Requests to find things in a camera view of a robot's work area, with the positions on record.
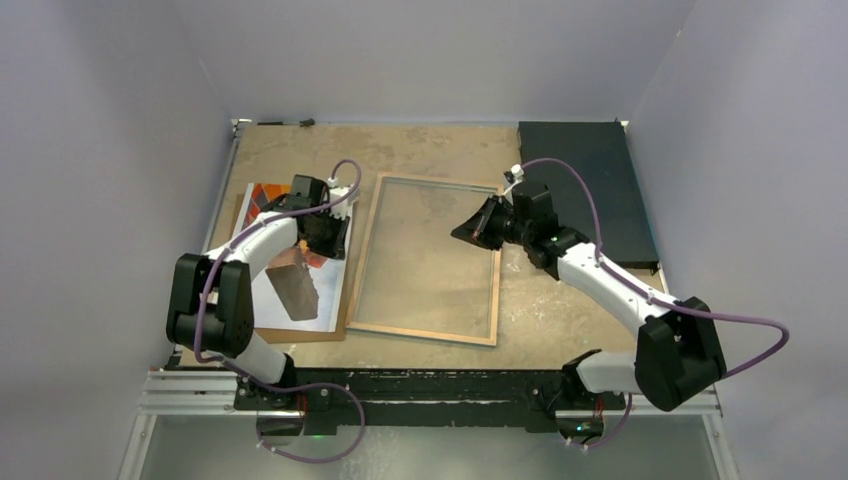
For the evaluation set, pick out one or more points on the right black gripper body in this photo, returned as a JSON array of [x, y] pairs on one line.
[[517, 232]]

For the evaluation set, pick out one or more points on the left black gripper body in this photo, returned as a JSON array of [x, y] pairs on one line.
[[327, 233]]

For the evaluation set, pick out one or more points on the hot air balloon photo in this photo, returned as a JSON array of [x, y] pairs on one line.
[[295, 240]]

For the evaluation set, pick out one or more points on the blue wooden picture frame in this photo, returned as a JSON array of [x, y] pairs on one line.
[[412, 279]]

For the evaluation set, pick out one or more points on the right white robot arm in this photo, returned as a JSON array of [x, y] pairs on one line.
[[678, 352]]

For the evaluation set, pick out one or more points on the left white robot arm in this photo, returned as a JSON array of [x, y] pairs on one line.
[[211, 308]]

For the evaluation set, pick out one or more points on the dark blue foam pad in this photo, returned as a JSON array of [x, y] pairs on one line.
[[589, 171]]

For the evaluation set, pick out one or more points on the brown cardboard backing board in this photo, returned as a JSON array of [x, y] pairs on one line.
[[297, 297]]

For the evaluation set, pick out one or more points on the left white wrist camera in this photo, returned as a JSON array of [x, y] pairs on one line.
[[342, 198]]

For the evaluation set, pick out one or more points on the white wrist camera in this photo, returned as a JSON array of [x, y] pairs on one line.
[[512, 177], [342, 198]]

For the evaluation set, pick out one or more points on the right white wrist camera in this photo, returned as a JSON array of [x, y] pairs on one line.
[[512, 177]]

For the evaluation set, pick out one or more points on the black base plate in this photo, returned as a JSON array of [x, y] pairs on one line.
[[332, 397]]

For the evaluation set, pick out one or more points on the aluminium rail frame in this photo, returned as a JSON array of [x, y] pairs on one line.
[[543, 323]]

